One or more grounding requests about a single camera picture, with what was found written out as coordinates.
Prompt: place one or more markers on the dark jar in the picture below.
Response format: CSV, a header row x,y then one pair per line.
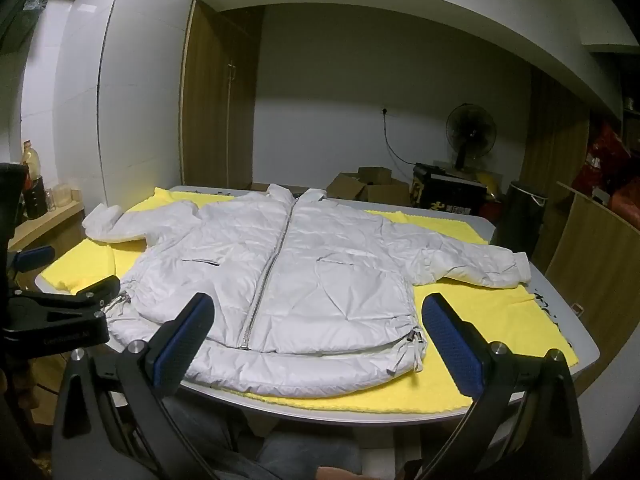
x,y
36,202

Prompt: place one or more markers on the yellow blanket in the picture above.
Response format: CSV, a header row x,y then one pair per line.
x,y
475,310

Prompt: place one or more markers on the dark floral panel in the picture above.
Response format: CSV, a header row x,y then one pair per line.
x,y
22,10

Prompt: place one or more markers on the wooden board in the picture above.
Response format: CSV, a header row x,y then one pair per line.
x,y
595,260

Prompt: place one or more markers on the glass jar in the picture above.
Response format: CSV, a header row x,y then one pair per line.
x,y
62,195

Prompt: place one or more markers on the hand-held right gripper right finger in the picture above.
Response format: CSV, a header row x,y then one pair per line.
x,y
452,346

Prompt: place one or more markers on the open cardboard box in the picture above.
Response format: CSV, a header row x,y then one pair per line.
x,y
390,194
375,175
345,187

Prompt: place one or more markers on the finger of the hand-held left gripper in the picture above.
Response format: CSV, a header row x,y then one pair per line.
x,y
34,259
95,292

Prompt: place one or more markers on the black and yellow case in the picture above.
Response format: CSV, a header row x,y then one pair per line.
x,y
445,190

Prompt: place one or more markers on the black standing fan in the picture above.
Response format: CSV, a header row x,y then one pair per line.
x,y
470,127

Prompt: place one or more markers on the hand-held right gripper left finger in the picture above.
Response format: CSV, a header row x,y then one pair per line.
x,y
186,339

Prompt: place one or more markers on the white puffer jacket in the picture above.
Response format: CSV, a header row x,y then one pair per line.
x,y
300,260

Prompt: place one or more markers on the person's legs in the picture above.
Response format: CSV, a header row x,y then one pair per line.
x,y
280,450

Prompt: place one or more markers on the wooden counter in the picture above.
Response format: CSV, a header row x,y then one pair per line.
x,y
45,225

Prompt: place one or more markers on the red plastic bags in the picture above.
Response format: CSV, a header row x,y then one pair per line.
x,y
602,160

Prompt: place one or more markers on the wooden wardrobe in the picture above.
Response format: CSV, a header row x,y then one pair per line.
x,y
215,100

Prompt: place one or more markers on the black trash bin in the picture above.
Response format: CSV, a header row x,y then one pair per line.
x,y
522,220

